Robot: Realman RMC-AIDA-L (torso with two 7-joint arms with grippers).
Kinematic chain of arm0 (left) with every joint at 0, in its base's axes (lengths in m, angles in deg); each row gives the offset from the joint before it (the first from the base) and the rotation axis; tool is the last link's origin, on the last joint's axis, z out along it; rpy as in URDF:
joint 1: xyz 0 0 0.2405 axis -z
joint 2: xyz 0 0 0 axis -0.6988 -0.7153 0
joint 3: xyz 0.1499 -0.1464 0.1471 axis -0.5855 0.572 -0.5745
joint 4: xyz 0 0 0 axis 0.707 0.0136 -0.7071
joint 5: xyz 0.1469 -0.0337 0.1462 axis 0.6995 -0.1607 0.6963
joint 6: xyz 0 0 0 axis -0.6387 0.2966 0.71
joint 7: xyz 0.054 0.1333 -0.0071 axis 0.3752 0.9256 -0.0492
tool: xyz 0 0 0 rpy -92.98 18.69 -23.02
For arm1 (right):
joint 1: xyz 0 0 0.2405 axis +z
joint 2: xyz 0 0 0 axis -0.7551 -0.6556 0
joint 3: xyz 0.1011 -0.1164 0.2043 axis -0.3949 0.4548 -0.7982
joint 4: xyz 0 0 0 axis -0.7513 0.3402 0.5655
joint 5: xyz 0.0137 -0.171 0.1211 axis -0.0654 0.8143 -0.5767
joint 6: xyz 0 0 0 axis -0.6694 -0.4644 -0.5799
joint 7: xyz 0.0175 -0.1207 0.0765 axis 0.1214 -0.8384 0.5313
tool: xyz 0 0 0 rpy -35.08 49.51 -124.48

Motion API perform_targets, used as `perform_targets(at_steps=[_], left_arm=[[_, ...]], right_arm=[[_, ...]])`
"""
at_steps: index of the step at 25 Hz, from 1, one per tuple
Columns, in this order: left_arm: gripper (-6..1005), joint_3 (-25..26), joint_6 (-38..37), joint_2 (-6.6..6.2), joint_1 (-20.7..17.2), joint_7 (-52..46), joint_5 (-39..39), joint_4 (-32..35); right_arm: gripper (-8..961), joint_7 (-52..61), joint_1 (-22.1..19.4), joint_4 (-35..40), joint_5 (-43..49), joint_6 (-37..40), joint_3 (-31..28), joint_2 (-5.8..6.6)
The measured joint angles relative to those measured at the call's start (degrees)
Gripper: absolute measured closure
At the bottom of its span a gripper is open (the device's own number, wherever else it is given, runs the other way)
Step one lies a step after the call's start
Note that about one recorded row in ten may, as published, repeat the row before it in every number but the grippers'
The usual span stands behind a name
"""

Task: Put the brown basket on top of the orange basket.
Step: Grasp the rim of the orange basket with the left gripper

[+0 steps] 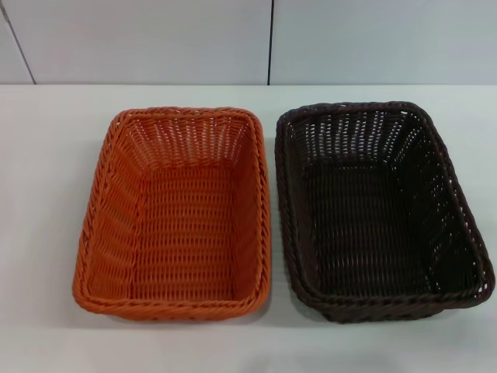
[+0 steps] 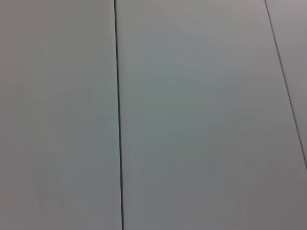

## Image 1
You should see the orange woven plastic basket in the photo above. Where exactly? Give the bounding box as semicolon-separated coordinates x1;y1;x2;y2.
73;105;273;322

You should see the dark brown woven plastic basket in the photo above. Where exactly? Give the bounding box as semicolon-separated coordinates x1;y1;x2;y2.
274;99;496;324

